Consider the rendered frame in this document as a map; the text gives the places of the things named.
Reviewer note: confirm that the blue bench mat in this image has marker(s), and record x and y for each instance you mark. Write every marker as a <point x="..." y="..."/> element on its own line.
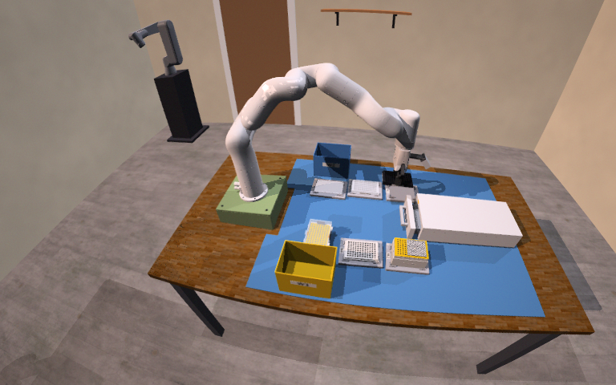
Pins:
<point x="463" y="279"/>

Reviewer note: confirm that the yellow open-top bin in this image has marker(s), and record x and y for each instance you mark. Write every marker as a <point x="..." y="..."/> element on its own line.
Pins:
<point x="309" y="260"/>

